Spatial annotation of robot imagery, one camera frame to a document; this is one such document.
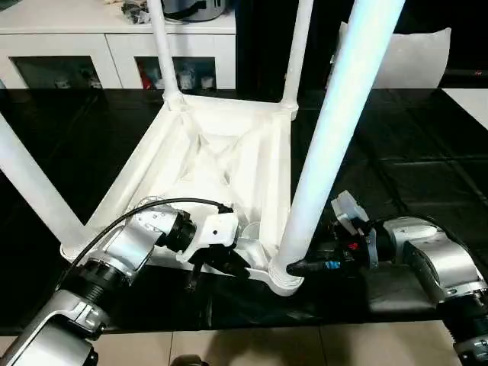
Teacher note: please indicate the black work mat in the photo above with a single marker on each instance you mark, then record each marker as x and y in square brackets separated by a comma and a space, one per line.
[427, 152]

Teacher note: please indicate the white plastic table top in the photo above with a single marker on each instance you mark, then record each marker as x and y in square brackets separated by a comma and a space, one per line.
[221, 145]

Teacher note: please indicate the white board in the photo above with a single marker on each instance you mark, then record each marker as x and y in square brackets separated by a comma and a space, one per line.
[469, 107]

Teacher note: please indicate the black cabinet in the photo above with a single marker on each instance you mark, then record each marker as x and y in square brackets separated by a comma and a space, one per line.
[259, 42]

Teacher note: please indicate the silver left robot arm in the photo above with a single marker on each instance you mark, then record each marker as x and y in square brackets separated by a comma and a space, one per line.
[130, 248]

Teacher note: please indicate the white cabinet with glass doors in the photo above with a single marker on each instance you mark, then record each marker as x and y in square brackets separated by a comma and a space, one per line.
[76, 42]

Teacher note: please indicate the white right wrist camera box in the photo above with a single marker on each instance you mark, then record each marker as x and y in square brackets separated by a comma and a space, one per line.
[349, 210]

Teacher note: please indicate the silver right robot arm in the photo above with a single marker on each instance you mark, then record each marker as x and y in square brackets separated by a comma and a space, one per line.
[442, 259]

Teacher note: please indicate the grey cushion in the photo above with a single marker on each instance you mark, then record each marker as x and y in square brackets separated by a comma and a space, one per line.
[419, 61]

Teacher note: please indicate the white plastic table leg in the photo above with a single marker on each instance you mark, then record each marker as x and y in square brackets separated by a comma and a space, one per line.
[165, 53]
[34, 183]
[297, 53]
[335, 137]

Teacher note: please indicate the dark gear on cabinet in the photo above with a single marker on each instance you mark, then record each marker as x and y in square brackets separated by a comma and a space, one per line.
[183, 8]

